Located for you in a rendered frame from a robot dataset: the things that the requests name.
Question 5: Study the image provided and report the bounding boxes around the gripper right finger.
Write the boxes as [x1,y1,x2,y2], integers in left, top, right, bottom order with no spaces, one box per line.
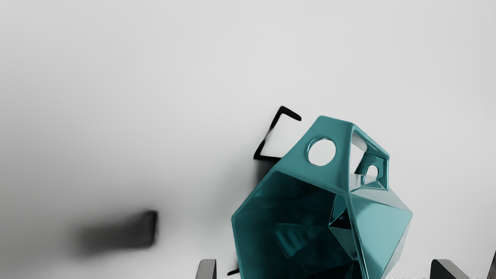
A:
[430,259,471,279]

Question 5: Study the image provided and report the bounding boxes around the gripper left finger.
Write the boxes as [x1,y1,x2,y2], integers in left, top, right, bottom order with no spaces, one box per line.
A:
[195,259,217,279]

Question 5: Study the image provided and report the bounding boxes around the teal faceted mug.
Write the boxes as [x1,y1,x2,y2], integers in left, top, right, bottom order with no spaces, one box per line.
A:
[231,115,413,279]

